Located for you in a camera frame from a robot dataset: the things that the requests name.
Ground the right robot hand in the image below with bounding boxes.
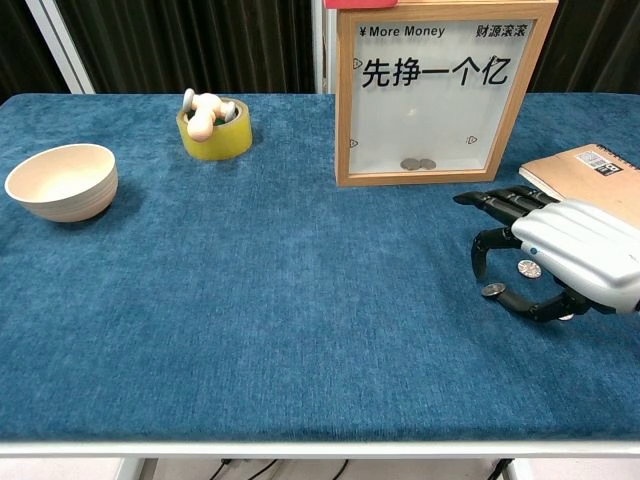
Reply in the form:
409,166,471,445
453,185,640,324

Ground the brown spiral notebook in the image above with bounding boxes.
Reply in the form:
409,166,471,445
518,143,640,236

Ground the dark pleated curtain panel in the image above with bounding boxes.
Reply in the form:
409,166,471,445
0,0,69,101
528,0,640,95
53,0,317,95

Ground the blue fabric tablecloth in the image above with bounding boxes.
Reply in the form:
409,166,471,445
0,93,640,444

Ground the yellow tape roll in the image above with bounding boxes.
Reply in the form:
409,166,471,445
175,97,254,162

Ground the cream bowl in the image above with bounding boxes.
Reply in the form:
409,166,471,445
4,143,120,223

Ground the wooden frame money box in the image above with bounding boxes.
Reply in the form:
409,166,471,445
333,2,560,188

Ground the white partition post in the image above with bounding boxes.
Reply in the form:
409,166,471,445
310,0,337,95
24,0,96,95

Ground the white table frame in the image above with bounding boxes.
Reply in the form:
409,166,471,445
0,439,640,480

